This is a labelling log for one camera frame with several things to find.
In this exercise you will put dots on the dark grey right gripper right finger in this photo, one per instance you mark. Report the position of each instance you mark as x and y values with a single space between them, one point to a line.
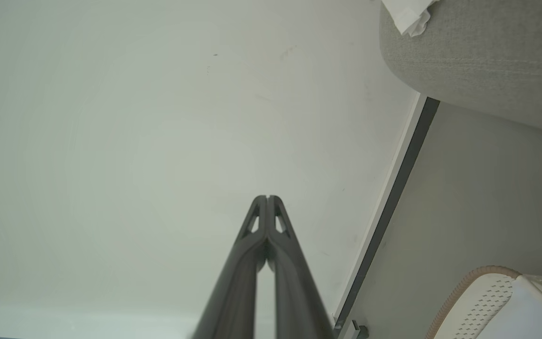
299 292

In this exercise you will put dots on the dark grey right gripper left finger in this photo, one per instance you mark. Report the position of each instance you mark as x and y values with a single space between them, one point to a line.
233 292

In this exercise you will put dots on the red and white jersey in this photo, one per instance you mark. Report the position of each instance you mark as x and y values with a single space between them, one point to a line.
410 14

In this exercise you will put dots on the white woven laundry basket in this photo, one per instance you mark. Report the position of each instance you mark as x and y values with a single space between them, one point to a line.
487 301

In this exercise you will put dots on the black and white baseboard strip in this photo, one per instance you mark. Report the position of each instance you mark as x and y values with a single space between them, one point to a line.
393 202

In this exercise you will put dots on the grey fabric sofa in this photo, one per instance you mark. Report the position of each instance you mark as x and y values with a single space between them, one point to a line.
487 56

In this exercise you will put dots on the grey metal frame post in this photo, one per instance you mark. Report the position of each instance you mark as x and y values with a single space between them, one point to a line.
358 329

